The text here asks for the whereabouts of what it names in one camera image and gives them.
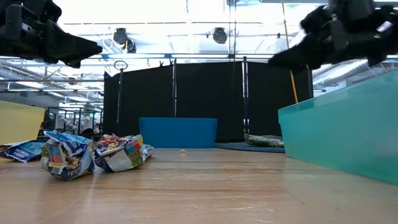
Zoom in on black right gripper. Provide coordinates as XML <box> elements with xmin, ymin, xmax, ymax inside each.
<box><xmin>267</xmin><ymin>9</ymin><xmax>398</xmax><ymax>70</ymax></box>

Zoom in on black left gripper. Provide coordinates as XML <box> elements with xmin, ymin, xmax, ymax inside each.
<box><xmin>0</xmin><ymin>0</ymin><xmax>103</xmax><ymax>68</ymax></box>

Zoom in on snack bags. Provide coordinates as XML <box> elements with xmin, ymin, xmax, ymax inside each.
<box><xmin>244</xmin><ymin>133</ymin><xmax>285</xmax><ymax>148</ymax></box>

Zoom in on blue white granola bar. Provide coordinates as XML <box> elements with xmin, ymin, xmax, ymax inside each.
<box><xmin>0</xmin><ymin>139</ymin><xmax>47</xmax><ymax>164</ymax></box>

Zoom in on dark multicolour granola bar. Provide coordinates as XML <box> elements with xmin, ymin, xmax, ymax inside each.
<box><xmin>94</xmin><ymin>134</ymin><xmax>155</xmax><ymax>173</ymax></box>

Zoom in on round black ceiling lamp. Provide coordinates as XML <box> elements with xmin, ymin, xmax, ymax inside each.
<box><xmin>113</xmin><ymin>27</ymin><xmax>129</xmax><ymax>45</ymax></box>
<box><xmin>212</xmin><ymin>27</ymin><xmax>228</xmax><ymax>45</ymax></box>

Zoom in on backdrop stand pole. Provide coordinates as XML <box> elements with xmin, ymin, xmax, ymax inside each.
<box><xmin>172</xmin><ymin>58</ymin><xmax>178</xmax><ymax>118</ymax></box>
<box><xmin>241</xmin><ymin>56</ymin><xmax>250</xmax><ymax>137</ymax></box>

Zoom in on teal plastic bin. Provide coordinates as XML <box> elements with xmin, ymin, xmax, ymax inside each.
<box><xmin>278</xmin><ymin>68</ymin><xmax>398</xmax><ymax>187</ymax></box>

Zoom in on yellow plastic bin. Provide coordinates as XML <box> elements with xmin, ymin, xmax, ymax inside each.
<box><xmin>0</xmin><ymin>100</ymin><xmax>46</xmax><ymax>161</ymax></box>

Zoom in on black backdrop curtain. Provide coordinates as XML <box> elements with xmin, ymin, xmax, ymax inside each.
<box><xmin>103</xmin><ymin>61</ymin><xmax>314</xmax><ymax>144</ymax></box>

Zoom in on horizontal metal crossbar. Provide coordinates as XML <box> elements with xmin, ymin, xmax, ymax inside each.
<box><xmin>86</xmin><ymin>52</ymin><xmax>274</xmax><ymax>60</ymax></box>

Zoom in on round dark blue mat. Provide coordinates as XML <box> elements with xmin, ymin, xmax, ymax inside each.
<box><xmin>214</xmin><ymin>142</ymin><xmax>286</xmax><ymax>154</ymax></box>

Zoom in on blue plastic bin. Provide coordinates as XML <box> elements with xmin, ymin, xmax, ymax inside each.
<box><xmin>139</xmin><ymin>117</ymin><xmax>218</xmax><ymax>149</ymax></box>

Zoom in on yellow hanging cable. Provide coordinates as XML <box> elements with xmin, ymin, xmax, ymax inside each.
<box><xmin>281</xmin><ymin>0</ymin><xmax>299</xmax><ymax>105</ymax></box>

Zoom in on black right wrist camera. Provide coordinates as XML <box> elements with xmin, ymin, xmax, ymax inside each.
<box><xmin>300</xmin><ymin>4</ymin><xmax>333</xmax><ymax>34</ymax></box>

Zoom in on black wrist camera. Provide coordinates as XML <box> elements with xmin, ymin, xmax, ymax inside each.
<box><xmin>37</xmin><ymin>0</ymin><xmax>62</xmax><ymax>23</ymax></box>
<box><xmin>300</xmin><ymin>4</ymin><xmax>333</xmax><ymax>34</ymax></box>

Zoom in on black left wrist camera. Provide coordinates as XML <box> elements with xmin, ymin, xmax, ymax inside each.
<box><xmin>37</xmin><ymin>0</ymin><xmax>62</xmax><ymax>23</ymax></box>

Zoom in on ring-topped metal pole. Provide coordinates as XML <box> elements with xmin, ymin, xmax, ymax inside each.
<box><xmin>113</xmin><ymin>60</ymin><xmax>129</xmax><ymax>125</ymax></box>

